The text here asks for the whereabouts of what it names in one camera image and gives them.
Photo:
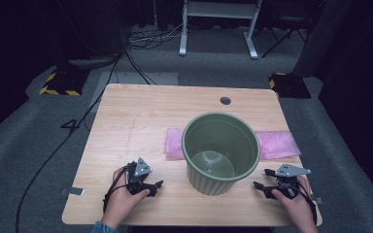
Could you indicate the grey tape strip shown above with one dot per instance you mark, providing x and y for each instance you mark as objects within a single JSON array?
[{"x": 73, "y": 191}]

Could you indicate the black tripod stand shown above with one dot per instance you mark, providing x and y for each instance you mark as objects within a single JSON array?
[{"x": 283, "y": 39}]

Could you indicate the grey flat stand base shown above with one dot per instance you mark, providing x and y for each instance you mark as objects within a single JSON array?
[{"x": 90, "y": 62}]

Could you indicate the person's left hand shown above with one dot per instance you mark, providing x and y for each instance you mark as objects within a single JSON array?
[{"x": 119, "y": 204}]

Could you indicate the small grey tape piece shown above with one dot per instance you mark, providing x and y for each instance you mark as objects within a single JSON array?
[{"x": 319, "y": 200}]

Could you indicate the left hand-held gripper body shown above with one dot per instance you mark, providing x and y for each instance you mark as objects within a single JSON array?
[{"x": 142, "y": 170}]

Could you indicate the grey curtain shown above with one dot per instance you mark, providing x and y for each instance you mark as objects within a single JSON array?
[{"x": 320, "y": 39}]

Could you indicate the person's left denim sleeve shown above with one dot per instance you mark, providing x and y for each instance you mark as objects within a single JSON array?
[{"x": 103, "y": 228}]

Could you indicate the pink plastic trash bag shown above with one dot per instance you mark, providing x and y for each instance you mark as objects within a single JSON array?
[{"x": 278, "y": 144}]

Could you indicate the dark round table grommet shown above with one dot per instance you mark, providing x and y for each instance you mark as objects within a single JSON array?
[{"x": 225, "y": 100}]

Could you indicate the person's right hand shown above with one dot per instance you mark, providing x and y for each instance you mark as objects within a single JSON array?
[{"x": 299, "y": 210}]

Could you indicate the white metal table frame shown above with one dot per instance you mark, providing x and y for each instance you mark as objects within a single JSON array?
[{"x": 218, "y": 9}]

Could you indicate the green plastic trash bin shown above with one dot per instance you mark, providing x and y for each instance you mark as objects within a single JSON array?
[{"x": 220, "y": 142}]

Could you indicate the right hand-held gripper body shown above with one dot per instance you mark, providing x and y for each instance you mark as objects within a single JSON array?
[{"x": 289, "y": 171}]

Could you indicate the black yellow striped stand base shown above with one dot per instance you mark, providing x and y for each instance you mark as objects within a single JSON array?
[
  {"x": 289, "y": 86},
  {"x": 65, "y": 82}
]

